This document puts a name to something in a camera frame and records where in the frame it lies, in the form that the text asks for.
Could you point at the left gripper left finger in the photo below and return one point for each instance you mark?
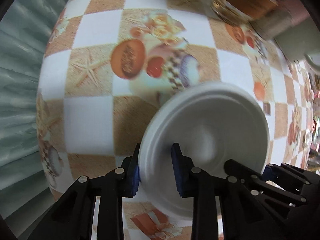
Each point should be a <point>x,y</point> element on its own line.
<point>72,216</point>

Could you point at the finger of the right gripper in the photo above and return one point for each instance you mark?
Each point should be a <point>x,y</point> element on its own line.
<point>279,202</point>
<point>270,175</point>

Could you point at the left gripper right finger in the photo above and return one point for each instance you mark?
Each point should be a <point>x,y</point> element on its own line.
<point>207,192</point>

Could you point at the white foam bowl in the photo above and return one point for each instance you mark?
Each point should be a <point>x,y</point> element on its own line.
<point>212,122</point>

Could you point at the teal curtain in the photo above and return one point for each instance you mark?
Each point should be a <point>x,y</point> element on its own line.
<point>26,26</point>

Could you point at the checkered patterned tablecloth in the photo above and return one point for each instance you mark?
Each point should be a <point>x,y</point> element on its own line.
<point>110,65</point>

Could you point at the pink metal thermos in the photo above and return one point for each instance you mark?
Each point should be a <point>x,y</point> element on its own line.
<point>287,14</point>

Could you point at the orange labelled glass jar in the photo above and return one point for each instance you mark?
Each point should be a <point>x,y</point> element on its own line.
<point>237,12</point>

